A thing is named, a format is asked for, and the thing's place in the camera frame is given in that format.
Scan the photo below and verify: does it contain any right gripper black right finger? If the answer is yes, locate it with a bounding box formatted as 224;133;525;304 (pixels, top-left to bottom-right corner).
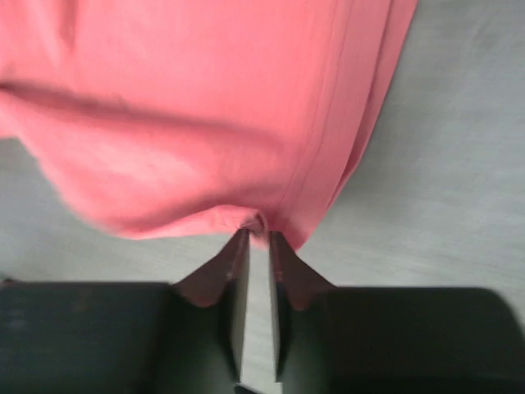
269;231;524;393

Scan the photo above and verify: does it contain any salmon pink t-shirt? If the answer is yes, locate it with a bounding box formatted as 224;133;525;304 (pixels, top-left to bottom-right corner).
1;1;417;249

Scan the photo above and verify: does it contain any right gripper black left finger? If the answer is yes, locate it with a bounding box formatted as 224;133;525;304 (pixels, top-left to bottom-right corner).
1;230;249;393

